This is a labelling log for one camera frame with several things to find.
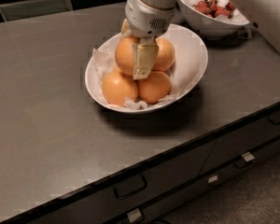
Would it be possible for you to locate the orange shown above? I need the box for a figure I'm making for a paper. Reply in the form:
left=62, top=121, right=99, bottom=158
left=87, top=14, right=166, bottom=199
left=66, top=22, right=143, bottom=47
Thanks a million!
left=137, top=71, right=172, bottom=104
left=153, top=37, right=175, bottom=71
left=115, top=36, right=140, bottom=76
left=102, top=72, right=138, bottom=106

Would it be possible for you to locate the red strawberries pile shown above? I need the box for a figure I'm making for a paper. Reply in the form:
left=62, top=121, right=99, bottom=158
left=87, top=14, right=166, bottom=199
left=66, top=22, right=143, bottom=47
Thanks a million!
left=193, top=0, right=235, bottom=19

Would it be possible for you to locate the white bowl with strawberries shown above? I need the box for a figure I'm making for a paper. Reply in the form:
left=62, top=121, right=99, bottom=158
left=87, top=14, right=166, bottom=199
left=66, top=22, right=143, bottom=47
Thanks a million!
left=177, top=0, right=249, bottom=39

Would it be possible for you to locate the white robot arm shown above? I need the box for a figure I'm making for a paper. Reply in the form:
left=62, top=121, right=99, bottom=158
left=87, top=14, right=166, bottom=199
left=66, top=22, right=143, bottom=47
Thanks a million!
left=121, top=0, right=280, bottom=80

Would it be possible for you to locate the dark right drawer front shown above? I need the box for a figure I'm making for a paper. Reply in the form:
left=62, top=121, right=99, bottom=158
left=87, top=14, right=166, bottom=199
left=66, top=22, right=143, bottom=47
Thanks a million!
left=202, top=109, right=280, bottom=174

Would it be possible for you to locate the dark left drawer front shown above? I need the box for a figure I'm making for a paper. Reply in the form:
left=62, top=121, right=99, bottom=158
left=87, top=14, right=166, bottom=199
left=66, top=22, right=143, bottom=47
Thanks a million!
left=29, top=141, right=215, bottom=224

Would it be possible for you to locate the dark drawer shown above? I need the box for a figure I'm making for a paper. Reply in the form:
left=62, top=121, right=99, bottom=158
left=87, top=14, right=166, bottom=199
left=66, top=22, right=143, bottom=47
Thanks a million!
left=114, top=136, right=280, bottom=224
left=202, top=109, right=280, bottom=174
left=29, top=141, right=215, bottom=224

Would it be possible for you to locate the white paper in orange bowl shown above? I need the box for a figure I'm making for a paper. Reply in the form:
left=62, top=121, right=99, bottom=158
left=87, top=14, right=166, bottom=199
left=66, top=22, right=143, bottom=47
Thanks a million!
left=85, top=49, right=183, bottom=114

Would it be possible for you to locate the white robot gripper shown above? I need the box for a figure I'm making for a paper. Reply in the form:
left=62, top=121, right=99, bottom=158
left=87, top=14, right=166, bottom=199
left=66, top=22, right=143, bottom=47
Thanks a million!
left=120, top=0, right=175, bottom=80

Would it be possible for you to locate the white bowl with oranges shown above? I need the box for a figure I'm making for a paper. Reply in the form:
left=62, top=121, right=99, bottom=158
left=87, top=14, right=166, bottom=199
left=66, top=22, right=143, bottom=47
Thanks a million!
left=99, top=24, right=208, bottom=102

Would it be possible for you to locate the dark lower drawer front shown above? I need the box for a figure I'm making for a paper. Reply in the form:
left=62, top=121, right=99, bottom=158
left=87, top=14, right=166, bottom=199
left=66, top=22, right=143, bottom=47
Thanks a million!
left=114, top=136, right=280, bottom=224

